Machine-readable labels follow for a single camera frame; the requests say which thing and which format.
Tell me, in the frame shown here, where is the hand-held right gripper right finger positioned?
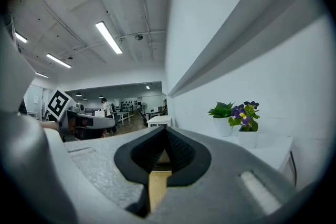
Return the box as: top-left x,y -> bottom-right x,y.
151,126 -> 299,224

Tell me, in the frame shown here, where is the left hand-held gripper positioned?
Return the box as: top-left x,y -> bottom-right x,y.
46,88 -> 117,141

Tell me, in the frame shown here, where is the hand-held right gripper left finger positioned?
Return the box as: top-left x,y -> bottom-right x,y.
64,126 -> 166,216

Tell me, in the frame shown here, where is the white microwave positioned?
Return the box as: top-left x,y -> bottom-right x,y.
199,127 -> 299,188

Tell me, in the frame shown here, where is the person's left forearm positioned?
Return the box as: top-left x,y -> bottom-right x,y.
40,121 -> 60,132

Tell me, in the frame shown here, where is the square white plant pot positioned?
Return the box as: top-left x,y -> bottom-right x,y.
237,126 -> 259,150

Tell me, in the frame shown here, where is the long white table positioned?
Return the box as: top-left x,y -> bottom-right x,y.
115,111 -> 135,124

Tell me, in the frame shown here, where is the tall white plant pot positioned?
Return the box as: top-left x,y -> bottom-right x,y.
212,116 -> 235,137

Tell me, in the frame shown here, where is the small white table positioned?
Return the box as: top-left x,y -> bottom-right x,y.
146,115 -> 173,128

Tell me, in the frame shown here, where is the purple flower plant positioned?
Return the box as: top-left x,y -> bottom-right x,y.
228,100 -> 261,132

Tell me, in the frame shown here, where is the green leafy plant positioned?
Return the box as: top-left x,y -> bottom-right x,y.
207,101 -> 235,119

